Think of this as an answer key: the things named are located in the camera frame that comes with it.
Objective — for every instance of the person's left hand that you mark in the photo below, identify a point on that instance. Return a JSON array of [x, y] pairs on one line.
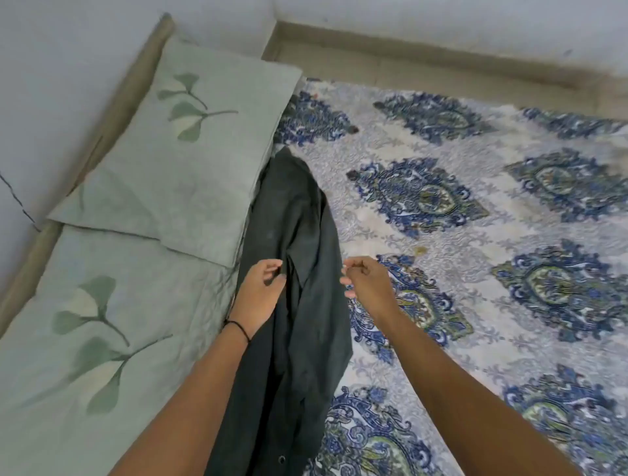
[[255, 299]]

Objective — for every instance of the person's right hand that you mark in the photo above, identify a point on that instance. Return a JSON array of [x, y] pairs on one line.
[[375, 287]]

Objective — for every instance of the person's left thumb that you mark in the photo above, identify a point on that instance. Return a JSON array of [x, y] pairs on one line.
[[277, 280]]

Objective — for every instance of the person's right thumb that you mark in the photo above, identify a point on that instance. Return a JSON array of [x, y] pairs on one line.
[[349, 286]]

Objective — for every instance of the dark green shirt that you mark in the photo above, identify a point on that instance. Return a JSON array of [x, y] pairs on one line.
[[294, 215]]

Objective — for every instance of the person's left forearm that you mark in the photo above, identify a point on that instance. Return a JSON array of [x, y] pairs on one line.
[[196, 397]]

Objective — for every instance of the person's right forearm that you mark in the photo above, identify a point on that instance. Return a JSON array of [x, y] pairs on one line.
[[461, 392]]

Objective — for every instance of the black wrist band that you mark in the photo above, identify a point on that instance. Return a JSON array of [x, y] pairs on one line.
[[241, 328]]

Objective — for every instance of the blue paisley print bedsheet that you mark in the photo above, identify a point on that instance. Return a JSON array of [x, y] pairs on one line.
[[490, 245]]

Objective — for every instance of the green leaf print pillow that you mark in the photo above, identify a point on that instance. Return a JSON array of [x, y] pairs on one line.
[[98, 343], [186, 162]]

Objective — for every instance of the beige bed frame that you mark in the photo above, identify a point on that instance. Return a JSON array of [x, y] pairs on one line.
[[392, 58]]

